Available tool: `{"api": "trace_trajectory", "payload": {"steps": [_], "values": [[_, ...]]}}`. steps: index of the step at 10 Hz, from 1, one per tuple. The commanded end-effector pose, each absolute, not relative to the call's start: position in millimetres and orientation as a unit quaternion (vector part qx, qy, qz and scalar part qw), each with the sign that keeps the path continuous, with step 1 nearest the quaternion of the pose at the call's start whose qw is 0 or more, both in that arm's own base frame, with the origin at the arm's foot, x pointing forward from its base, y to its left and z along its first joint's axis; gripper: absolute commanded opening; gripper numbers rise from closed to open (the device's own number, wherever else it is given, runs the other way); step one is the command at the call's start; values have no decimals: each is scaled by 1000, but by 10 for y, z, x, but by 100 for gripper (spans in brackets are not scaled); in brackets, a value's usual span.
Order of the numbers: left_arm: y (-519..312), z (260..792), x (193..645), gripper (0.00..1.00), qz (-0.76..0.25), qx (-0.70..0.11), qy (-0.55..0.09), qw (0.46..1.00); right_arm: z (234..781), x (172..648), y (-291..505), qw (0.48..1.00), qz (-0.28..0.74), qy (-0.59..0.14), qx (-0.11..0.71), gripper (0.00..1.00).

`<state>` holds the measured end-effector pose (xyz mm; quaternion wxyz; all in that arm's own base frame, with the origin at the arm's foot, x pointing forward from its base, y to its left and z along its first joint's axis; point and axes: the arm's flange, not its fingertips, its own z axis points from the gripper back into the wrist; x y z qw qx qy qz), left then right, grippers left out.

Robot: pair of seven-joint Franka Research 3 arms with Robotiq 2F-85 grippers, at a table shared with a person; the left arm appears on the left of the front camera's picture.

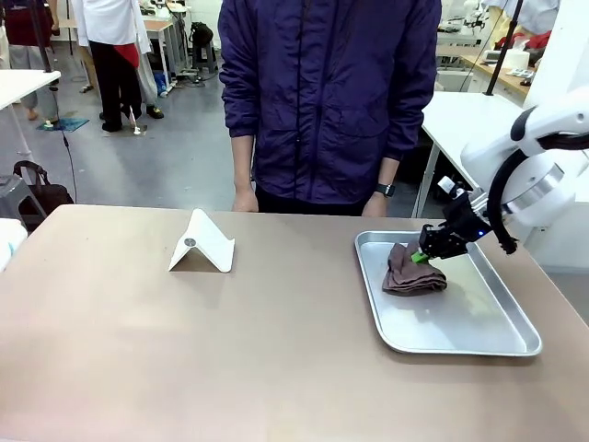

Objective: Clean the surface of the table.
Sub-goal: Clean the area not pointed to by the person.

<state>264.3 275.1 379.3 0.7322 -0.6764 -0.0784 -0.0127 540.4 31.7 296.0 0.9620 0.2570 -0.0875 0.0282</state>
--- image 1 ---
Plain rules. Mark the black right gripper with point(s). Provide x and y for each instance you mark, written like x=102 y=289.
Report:
x=465 y=216

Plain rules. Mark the brown cloth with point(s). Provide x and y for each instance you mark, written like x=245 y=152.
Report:
x=412 y=276

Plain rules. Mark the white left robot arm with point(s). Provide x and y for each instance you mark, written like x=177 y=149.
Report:
x=10 y=244

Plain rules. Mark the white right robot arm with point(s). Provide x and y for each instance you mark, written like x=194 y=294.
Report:
x=538 y=156

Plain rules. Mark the person right forearm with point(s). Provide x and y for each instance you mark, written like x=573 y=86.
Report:
x=243 y=163

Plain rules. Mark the person left forearm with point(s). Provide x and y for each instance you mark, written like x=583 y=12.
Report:
x=389 y=171

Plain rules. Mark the person left hand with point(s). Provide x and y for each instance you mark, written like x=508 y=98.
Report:
x=376 y=206

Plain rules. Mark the person right hand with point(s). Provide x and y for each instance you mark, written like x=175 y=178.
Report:
x=244 y=201

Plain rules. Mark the black wrist watch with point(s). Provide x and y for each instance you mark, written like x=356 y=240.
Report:
x=384 y=189

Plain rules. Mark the silver metal tray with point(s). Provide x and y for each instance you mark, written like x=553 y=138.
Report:
x=460 y=322

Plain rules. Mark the large white table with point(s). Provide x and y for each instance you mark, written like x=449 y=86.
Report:
x=460 y=124

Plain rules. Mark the person torso blue jacket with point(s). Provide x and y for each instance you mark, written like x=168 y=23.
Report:
x=326 y=101

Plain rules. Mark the wooden workbench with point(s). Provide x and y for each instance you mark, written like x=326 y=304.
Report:
x=499 y=73

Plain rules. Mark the black pole with base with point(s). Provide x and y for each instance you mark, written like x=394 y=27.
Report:
x=504 y=46

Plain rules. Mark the white lab equipment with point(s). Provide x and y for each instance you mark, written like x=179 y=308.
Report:
x=462 y=18

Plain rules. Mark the red cloth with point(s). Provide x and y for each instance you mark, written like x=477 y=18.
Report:
x=540 y=41

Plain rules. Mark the white folded roller stand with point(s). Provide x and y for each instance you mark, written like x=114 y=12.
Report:
x=207 y=244

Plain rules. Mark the grey stool with black bag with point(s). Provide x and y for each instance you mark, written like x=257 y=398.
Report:
x=202 y=46

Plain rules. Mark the blue plastic bag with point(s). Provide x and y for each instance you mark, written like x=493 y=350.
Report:
x=161 y=86

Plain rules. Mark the bystander white coat red apron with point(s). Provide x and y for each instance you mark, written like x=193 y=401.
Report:
x=117 y=60

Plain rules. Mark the blue floor mat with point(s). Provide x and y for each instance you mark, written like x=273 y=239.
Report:
x=64 y=124

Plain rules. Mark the dark brown handbag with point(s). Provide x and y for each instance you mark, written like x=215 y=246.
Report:
x=43 y=193

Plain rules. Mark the grey plastic stool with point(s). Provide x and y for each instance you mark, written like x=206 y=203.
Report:
x=16 y=193

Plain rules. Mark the white side table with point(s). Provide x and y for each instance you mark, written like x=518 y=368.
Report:
x=23 y=85

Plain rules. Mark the bystander grey trousers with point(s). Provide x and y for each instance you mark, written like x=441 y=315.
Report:
x=32 y=60

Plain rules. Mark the black thin stand pole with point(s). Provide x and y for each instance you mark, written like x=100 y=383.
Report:
x=42 y=37

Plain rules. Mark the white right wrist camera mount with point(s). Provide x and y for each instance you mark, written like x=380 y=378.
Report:
x=447 y=185

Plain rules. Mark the background desk white frame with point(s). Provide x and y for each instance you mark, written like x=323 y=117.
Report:
x=161 y=41

